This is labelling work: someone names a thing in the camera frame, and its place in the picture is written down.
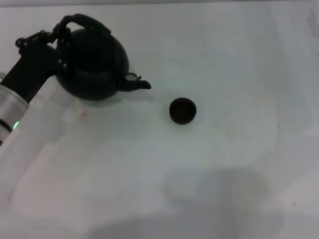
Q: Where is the small dark teacup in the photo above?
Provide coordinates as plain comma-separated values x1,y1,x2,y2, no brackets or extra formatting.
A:
168,97,197,125

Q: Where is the black round teapot with handle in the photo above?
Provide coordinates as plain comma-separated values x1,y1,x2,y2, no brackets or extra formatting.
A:
54,13,152,102

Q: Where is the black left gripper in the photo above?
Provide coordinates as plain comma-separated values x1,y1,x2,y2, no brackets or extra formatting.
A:
0,21,73,103

